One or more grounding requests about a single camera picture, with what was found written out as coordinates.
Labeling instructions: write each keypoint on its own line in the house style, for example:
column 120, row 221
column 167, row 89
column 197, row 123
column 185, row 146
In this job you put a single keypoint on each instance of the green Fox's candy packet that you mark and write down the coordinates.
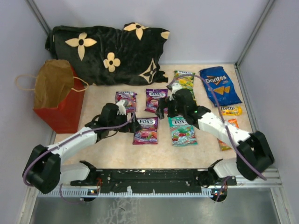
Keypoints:
column 186, row 80

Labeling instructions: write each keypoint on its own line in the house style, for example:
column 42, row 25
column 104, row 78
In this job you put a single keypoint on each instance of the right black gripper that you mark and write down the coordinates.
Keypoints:
column 164, row 102

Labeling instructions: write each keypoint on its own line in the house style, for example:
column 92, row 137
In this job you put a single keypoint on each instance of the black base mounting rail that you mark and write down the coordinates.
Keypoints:
column 151, row 180

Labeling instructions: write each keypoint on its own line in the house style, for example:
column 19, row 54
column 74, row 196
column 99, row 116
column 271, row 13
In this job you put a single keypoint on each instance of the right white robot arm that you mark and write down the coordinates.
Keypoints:
column 253, row 153

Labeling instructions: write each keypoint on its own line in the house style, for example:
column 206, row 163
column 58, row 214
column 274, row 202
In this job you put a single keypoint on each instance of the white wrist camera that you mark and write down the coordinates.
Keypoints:
column 174, row 88
column 122, row 107

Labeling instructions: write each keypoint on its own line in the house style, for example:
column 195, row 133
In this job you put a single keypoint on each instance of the purple candy packet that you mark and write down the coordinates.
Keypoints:
column 148, row 133
column 130, row 97
column 152, row 98

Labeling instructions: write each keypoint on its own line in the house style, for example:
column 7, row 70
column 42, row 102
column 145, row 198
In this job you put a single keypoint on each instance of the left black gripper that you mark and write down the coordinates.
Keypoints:
column 134, row 125

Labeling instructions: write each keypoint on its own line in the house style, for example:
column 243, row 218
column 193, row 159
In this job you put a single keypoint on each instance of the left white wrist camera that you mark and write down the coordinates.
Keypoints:
column 122, row 107

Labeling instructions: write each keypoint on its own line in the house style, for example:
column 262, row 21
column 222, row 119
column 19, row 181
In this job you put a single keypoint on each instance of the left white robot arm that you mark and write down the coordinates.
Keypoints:
column 54, row 156

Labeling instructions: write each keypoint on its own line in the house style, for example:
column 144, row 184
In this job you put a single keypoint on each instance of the teal Fox's mint packet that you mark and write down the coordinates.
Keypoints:
column 182, row 134

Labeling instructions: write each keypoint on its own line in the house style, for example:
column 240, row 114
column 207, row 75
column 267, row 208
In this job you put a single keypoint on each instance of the yellow M&M's packet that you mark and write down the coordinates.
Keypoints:
column 231, row 110

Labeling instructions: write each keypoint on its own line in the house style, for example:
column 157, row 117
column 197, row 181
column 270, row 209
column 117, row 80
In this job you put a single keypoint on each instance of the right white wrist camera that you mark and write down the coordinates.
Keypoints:
column 174, row 88

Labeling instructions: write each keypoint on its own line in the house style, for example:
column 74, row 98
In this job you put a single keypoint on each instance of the red brown paper bag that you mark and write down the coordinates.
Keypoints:
column 58, row 95

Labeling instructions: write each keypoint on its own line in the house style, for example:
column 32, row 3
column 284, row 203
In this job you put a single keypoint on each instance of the blue Doritos chip bag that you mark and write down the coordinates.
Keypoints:
column 218, row 83

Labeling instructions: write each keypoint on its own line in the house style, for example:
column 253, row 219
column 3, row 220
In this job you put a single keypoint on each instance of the aluminium frame rail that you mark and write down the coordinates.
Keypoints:
column 266, row 177

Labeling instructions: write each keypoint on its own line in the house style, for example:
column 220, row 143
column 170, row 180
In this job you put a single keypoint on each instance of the black flower pattern pillow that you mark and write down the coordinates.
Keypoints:
column 109, row 56

